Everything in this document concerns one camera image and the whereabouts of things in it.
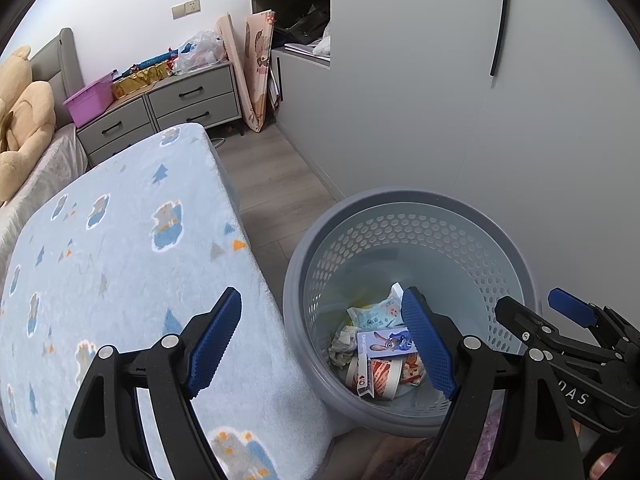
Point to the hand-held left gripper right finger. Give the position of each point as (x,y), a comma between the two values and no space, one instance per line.
(425,345)

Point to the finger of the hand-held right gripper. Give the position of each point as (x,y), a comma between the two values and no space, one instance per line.
(570,305)
(520,321)

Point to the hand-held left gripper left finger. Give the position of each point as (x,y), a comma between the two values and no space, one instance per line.
(215,340)

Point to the red and beige snack wrapper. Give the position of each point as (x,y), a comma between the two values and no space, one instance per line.
(412,367)

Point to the long purple cartoon box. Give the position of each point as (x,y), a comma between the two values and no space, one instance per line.
(380,342)

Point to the red and white paper cup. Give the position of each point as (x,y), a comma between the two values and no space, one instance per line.
(385,375)

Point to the light blue wet wipe packet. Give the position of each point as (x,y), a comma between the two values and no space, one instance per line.
(380,310)

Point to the written paper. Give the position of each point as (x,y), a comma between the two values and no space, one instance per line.
(342,347)

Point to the grey perforated trash bin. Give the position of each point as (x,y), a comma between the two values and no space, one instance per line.
(450,230)

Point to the person's right hand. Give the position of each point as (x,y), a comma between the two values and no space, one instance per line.
(602,465)

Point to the pink fluffy cloth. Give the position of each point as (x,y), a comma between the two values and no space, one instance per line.
(482,450)

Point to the beige bed cover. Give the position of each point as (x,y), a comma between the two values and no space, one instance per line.
(55,160)

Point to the grey drawer dresser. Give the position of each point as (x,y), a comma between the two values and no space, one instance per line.
(200,95)

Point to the purple plastic basket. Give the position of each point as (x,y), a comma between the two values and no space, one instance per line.
(90,102)

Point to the gold gift box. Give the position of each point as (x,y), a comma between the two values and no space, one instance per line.
(140,80)

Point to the blue wrapping paper roll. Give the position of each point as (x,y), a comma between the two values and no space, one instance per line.
(155,60)

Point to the clear plastic bag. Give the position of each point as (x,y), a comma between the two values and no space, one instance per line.
(200,52)

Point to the large beige teddy bear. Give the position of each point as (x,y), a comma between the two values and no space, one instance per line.
(30,110)

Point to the white cloth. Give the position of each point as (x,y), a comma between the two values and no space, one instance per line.
(322,45)

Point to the grey bed headboard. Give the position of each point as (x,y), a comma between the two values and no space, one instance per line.
(55,60)

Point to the dark bag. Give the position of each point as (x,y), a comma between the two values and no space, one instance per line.
(305,25)

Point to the beige wall socket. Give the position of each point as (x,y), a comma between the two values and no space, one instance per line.
(185,8)

